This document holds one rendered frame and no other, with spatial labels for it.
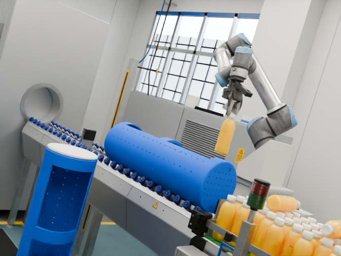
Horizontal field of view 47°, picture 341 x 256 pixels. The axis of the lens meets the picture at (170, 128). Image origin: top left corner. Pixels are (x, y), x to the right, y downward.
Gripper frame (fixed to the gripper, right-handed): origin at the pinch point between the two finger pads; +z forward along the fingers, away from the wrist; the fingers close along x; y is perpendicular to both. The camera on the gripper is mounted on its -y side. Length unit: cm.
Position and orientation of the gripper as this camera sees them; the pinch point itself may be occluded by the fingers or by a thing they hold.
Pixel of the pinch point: (232, 115)
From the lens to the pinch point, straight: 206.5
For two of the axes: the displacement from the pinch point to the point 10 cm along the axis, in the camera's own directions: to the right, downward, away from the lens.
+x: -7.4, -2.2, -6.4
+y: -6.3, -1.0, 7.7
